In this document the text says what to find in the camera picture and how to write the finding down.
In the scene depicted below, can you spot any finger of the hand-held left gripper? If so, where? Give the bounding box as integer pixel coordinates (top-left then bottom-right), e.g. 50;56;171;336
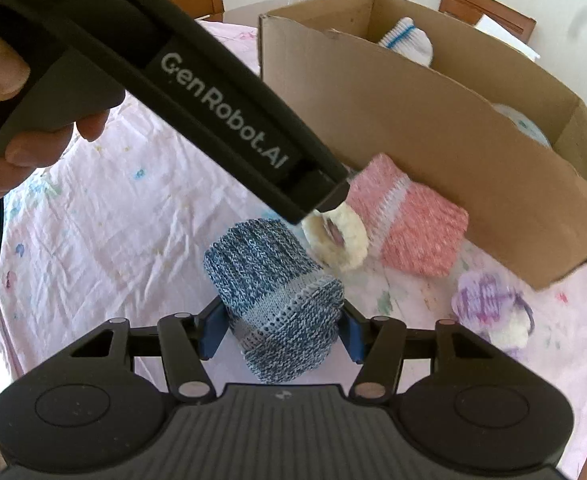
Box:
316;171;350;216

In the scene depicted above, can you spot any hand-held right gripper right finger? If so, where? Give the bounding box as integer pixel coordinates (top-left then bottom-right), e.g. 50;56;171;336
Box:
340;300;495;402

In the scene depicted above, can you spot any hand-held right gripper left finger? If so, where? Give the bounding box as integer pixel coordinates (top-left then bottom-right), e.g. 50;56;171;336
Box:
68;296;229;401

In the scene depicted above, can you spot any cream knitted ring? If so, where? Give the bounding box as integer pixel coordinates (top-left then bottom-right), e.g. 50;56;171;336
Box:
301;202;370;272

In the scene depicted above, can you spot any blue knitted sleeve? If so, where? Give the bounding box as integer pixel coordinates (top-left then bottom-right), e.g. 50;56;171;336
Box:
203;219;345;385

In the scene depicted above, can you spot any cardboard box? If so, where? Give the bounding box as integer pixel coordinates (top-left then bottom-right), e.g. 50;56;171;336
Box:
257;0;587;291

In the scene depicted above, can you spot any white knitted sleeve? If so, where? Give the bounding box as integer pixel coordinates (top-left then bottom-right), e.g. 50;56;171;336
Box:
377;17;434;67

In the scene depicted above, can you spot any wooden desktop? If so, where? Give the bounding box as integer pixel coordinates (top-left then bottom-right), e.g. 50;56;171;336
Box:
0;2;587;480

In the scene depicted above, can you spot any pink knitted sleeve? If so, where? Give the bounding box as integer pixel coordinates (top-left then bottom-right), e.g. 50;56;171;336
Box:
346;154;470;278

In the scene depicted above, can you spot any purple knitted flower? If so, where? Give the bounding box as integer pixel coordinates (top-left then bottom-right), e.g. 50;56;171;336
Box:
451;265;535;351

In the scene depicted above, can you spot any pink floral tablecloth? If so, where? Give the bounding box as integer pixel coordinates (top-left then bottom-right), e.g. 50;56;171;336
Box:
0;19;587;480

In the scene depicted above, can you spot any clear tape roll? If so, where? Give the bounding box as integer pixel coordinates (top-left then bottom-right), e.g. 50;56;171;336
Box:
491;102;554;148

